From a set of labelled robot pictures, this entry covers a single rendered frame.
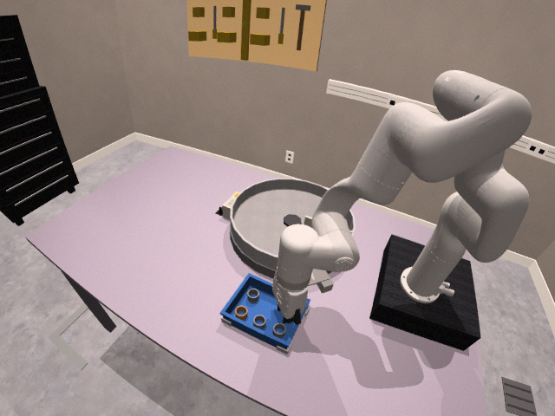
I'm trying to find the bronze bushing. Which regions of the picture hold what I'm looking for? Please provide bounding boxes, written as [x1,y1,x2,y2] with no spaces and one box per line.
[235,306,247,321]

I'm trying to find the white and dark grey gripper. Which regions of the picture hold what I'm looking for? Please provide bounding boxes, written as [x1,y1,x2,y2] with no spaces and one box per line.
[272,276,308,325]

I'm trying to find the grey metal bushing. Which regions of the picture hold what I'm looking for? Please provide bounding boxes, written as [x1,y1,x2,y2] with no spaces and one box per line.
[253,315,266,329]
[272,323,286,338]
[247,289,259,302]

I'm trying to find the blue shallow tray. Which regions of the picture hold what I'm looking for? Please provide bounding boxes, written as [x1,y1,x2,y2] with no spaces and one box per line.
[220,273,299,349]

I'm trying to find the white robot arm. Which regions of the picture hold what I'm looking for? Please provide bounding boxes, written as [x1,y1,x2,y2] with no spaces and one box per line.
[276,70,532,303]

